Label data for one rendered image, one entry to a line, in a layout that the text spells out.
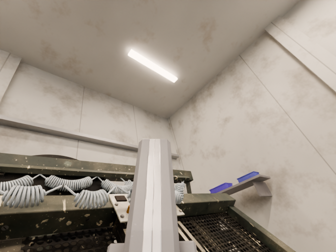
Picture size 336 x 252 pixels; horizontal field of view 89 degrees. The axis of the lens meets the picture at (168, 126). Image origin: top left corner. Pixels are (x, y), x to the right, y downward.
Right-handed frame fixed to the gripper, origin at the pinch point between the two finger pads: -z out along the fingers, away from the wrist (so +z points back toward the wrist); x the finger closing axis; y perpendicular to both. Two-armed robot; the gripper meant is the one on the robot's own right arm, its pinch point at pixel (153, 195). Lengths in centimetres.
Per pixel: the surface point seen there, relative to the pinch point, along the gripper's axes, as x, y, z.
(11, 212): 47, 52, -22
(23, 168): 42, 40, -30
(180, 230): -11, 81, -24
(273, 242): -71, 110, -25
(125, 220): 13, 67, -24
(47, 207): 40, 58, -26
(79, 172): 29, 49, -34
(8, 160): 80, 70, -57
